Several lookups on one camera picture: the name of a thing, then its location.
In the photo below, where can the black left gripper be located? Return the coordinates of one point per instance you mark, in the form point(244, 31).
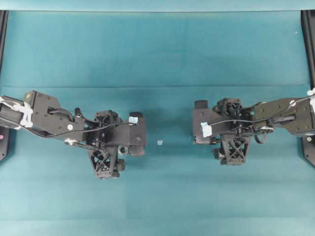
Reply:
point(102, 150)

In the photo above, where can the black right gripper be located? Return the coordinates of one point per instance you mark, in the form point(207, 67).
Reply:
point(233, 124)

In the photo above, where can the silver metal washer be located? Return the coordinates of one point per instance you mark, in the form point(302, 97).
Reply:
point(123, 150)

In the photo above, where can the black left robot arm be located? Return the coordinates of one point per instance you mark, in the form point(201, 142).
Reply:
point(43, 116)

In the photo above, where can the teal table mat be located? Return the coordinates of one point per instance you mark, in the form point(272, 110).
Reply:
point(158, 64)

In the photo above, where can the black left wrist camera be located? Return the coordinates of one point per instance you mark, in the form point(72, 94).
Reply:
point(137, 134)

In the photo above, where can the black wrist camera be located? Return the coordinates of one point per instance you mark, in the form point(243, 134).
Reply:
point(200, 119)
point(137, 134)

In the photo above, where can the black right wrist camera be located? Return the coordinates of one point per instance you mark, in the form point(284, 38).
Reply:
point(200, 119)

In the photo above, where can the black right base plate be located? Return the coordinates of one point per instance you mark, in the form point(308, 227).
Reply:
point(308, 144)

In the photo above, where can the black vertical frame post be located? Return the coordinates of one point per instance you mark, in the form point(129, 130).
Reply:
point(308, 29)

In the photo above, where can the black aluminium frame rail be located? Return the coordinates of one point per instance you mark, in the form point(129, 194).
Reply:
point(3, 28)

